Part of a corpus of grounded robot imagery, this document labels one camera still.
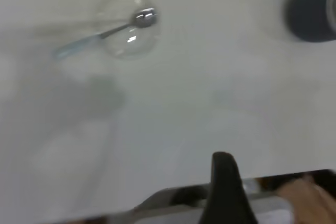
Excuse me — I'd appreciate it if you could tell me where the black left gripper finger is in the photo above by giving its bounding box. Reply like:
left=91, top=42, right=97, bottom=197
left=198, top=152, right=259, bottom=224

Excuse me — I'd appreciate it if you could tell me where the metal spoon with white handle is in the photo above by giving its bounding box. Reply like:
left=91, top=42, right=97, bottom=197
left=54, top=8, right=160, bottom=61

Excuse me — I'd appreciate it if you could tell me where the pinkish beige blurred object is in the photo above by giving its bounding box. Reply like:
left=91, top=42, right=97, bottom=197
left=277, top=174, right=336, bottom=224

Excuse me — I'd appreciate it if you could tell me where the clear glass saucer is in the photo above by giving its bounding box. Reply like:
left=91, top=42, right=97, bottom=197
left=96, top=0, right=162, bottom=61

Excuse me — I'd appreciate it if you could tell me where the dark grey mug white inside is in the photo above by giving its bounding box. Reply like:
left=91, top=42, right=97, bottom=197
left=285, top=0, right=336, bottom=43

